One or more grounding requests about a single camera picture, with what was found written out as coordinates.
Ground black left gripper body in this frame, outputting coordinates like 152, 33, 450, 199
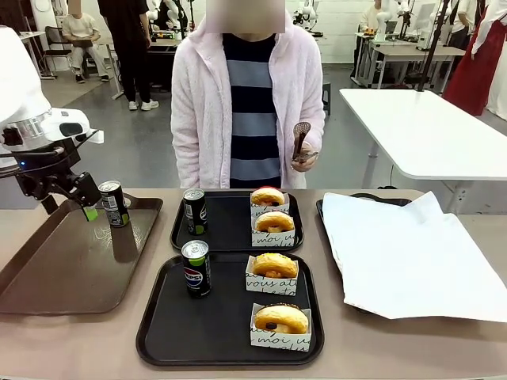
13, 147, 77, 202

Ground black Pepsi can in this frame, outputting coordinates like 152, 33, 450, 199
181, 239, 212, 299
97, 180, 131, 230
182, 188, 209, 237

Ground brown translucent plastic tongs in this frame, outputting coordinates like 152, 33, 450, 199
292, 121, 320, 163

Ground donut with dark sprinkled top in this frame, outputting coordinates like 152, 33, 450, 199
253, 302, 310, 334

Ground person's right forearm pink sleeve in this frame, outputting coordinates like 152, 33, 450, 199
170, 126, 201, 190

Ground person's left hand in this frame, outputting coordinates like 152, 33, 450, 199
290, 141, 319, 173

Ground brown plastic tray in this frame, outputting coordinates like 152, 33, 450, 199
0, 193, 164, 317

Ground black office chair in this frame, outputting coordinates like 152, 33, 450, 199
42, 25, 73, 78

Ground white background desk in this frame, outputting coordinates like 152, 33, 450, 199
17, 30, 48, 78

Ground small black plastic tray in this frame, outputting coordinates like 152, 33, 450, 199
170, 189, 305, 255

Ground person in pink fleece jacket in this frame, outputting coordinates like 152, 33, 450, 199
170, 7, 326, 190

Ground seated person in beige clothes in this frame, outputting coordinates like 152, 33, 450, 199
60, 2, 111, 85

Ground standing person in black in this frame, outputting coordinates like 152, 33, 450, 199
96, 0, 161, 112

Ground background table with green light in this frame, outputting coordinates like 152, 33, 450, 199
147, 30, 184, 87

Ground large black plastic tray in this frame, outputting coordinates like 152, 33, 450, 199
135, 253, 326, 367

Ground grey plastic stool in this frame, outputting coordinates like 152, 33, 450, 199
321, 80, 332, 116

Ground black tray under paper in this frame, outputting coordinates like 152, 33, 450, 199
315, 192, 414, 238

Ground white paper sheet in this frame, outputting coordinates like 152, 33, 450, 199
321, 190, 507, 324

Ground background person in white top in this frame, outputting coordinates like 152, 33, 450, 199
349, 0, 384, 79

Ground white table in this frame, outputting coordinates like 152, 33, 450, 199
338, 87, 507, 217

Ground long grey background table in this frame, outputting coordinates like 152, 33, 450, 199
353, 32, 467, 90

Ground black stand pole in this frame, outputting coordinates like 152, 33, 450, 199
417, 0, 453, 93

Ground person in red apron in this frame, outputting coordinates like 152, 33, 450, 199
442, 0, 507, 119

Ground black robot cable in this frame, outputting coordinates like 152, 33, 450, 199
0, 145, 67, 180

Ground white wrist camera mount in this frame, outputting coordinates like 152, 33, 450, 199
40, 107, 105, 145

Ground black floor cable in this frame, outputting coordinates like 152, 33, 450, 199
377, 162, 398, 191

